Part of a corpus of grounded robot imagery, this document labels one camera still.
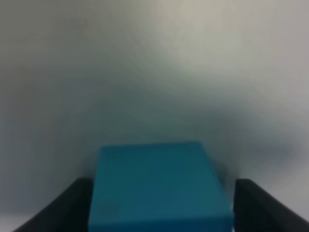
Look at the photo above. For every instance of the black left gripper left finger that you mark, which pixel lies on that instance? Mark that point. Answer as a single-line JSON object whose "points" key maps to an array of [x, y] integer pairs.
{"points": [[69, 212]]}

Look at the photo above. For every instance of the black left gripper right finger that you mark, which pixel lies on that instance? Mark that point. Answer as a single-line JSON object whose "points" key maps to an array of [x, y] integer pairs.
{"points": [[255, 210]]}

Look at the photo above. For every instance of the blue cube block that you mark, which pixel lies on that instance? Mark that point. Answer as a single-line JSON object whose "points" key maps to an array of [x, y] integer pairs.
{"points": [[158, 188]]}

